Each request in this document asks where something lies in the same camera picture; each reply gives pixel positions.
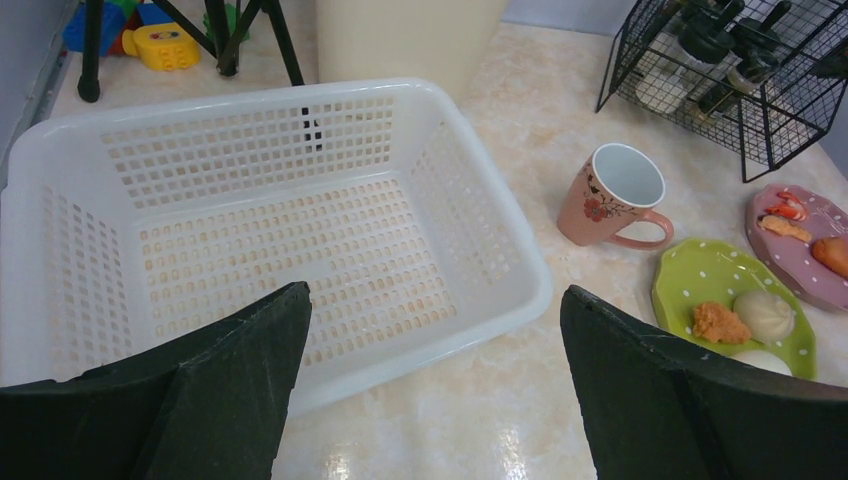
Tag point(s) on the pink floral mug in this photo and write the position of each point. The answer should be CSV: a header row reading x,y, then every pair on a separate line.
x,y
617,186

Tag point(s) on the small spice jar black lid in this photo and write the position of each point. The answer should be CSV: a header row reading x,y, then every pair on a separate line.
x,y
714,103

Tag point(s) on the black wire rack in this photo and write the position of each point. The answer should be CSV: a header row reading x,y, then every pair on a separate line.
x,y
770,124

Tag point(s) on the orange fried nugget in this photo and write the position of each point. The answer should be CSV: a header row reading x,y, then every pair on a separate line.
x,y
718,324

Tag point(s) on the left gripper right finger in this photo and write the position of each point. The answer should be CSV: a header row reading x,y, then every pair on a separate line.
x,y
656,406

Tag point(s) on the white egg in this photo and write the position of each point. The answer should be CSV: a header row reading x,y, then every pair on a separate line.
x,y
763,360

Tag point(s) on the spice jar round black lid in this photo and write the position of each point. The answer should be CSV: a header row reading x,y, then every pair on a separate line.
x,y
755,43

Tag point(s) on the yellow toy block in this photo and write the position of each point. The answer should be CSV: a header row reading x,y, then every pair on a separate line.
x,y
162,47

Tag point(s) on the black perforated music stand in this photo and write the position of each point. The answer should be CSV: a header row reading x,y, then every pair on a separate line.
x,y
96,29

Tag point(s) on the green dotted plate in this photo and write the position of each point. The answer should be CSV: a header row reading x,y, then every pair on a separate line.
x,y
701,270

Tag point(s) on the steamed bun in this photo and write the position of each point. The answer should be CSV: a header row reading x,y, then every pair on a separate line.
x,y
768,316

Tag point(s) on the red shrimp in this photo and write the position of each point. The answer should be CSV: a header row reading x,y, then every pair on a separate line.
x,y
790,207

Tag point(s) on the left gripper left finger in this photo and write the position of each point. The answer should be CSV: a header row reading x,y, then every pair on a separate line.
x,y
211,404

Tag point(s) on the white plastic basket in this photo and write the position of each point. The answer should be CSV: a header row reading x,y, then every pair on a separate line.
x,y
124,229

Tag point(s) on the orange fried drumstick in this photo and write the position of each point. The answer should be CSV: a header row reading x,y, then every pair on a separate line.
x,y
832,253

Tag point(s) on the fried shrimp piece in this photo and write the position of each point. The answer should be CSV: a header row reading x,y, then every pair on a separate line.
x,y
785,228

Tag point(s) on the cream plastic waste bin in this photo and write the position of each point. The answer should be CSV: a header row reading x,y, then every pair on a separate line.
x,y
440,41

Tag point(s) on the pink dotted plate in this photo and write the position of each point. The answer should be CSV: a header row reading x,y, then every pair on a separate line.
x,y
789,258

